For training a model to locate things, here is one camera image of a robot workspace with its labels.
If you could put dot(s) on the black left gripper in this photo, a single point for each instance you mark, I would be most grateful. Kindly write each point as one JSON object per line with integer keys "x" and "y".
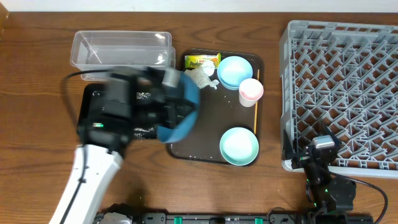
{"x": 168, "y": 109}

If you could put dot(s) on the white tissue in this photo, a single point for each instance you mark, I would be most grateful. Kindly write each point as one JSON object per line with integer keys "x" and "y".
{"x": 201, "y": 75}

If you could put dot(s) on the pink cup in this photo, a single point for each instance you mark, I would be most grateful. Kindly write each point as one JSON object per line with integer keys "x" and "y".
{"x": 250, "y": 91}

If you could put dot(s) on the black plastic tray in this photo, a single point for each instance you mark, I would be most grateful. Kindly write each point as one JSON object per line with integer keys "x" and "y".
{"x": 92, "y": 99}

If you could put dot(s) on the light blue bowl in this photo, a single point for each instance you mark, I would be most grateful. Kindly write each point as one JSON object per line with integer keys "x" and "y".
{"x": 233, "y": 70}

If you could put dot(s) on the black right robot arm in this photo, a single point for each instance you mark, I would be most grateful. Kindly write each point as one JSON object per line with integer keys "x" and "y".
{"x": 332, "y": 196}

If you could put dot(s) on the grey dishwasher rack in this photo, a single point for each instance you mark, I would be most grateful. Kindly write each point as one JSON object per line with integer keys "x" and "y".
{"x": 343, "y": 76}

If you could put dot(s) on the wooden chopstick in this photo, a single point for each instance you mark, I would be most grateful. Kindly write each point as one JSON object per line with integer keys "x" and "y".
{"x": 256, "y": 107}

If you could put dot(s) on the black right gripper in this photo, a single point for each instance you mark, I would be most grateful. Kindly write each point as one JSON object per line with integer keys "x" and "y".
{"x": 301, "y": 157}

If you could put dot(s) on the green yellow snack wrapper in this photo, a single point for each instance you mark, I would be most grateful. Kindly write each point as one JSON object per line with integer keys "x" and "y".
{"x": 197, "y": 61}

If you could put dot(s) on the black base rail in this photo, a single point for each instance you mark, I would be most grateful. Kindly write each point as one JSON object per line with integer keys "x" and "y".
{"x": 272, "y": 218}

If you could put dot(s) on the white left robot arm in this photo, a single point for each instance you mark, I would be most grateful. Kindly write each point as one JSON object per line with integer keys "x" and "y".
{"x": 94, "y": 167}

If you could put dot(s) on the dark blue plate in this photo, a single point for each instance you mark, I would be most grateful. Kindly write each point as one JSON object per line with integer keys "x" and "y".
{"x": 184, "y": 111}

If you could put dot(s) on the clear plastic bin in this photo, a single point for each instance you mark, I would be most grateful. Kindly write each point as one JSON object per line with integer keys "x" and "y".
{"x": 104, "y": 49}

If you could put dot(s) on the mint green bowl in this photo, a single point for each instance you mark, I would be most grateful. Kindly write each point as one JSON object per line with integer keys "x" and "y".
{"x": 239, "y": 146}

